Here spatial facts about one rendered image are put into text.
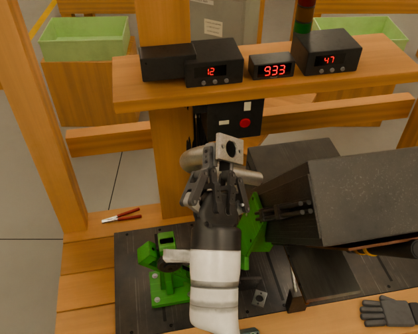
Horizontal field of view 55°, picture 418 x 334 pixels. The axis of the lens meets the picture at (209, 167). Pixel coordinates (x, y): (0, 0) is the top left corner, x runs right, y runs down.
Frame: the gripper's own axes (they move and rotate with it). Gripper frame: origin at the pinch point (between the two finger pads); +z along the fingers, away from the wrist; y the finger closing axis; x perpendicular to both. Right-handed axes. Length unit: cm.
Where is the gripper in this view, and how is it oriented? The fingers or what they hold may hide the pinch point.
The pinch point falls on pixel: (218, 157)
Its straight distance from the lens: 61.9
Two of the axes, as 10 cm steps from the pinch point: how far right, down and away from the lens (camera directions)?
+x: -7.2, 1.1, 6.9
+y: -7.0, -1.6, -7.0
